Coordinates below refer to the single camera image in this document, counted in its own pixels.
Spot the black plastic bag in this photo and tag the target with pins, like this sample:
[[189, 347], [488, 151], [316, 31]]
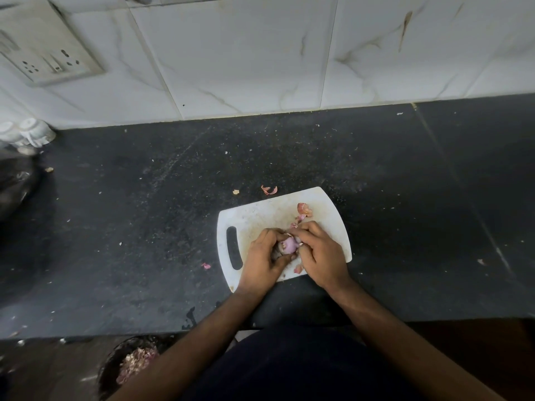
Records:
[[14, 179]]

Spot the white plastic cutting board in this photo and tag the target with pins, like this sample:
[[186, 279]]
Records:
[[259, 221]]

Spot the dark waste bin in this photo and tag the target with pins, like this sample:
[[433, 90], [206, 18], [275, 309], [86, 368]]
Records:
[[115, 359]]

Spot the person's right forearm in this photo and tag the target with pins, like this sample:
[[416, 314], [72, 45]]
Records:
[[409, 350]]

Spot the small onion peel scrap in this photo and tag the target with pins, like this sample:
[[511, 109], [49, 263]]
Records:
[[298, 269]]

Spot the person's dark clothing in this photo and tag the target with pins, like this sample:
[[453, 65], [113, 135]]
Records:
[[301, 367]]

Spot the person's left forearm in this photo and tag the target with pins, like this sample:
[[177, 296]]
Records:
[[184, 350]]

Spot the person's left hand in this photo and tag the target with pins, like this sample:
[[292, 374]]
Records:
[[260, 263]]

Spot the curled onion peel piece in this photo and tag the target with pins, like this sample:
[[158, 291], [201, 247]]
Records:
[[268, 190]]

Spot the small purple onion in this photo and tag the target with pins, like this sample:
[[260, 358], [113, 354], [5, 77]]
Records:
[[288, 245]]

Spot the person's right thumb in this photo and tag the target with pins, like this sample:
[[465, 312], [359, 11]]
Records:
[[306, 256]]

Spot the pile of onion peels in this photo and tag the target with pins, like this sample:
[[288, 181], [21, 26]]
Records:
[[136, 363]]

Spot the person's right hand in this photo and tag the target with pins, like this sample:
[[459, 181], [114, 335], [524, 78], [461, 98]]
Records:
[[324, 256]]

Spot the white wall switch socket panel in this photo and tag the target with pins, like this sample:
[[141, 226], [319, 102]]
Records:
[[46, 45]]

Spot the person's left thumb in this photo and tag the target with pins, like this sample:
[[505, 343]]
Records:
[[285, 260]]

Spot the white plastic bottle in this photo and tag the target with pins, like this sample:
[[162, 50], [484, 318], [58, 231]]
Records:
[[35, 131]]

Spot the pink onion peel piece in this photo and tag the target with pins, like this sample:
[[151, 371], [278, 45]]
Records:
[[304, 209]]

